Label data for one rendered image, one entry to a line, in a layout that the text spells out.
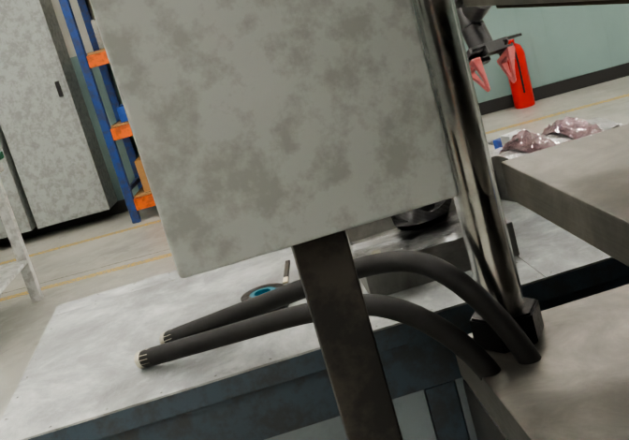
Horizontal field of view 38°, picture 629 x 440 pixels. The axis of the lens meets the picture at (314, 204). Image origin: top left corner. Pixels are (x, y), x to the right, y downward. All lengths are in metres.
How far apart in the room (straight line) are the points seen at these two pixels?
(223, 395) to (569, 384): 0.53
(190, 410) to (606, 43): 6.46
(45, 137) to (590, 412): 6.50
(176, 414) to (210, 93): 0.65
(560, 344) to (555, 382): 0.11
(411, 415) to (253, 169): 0.68
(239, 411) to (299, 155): 0.62
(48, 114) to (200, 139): 6.41
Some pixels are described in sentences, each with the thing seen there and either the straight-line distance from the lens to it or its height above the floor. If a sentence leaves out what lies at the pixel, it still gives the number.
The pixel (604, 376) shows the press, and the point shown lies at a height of 0.79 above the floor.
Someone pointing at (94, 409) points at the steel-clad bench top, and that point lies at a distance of 1.46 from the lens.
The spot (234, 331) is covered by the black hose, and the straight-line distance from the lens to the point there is 1.40.
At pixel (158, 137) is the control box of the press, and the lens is 0.90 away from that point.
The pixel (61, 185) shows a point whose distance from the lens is 7.38.
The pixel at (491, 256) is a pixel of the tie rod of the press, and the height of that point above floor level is 0.92.
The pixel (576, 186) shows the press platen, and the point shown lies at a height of 1.04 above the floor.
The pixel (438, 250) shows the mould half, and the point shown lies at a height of 0.85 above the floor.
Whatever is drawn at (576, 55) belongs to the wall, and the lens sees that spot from 7.54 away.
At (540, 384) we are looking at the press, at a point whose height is 0.79.
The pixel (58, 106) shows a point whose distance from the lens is 7.27.
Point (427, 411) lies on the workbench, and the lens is 1.49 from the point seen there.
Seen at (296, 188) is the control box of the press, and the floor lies 1.13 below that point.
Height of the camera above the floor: 1.31
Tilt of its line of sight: 13 degrees down
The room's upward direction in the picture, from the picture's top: 16 degrees counter-clockwise
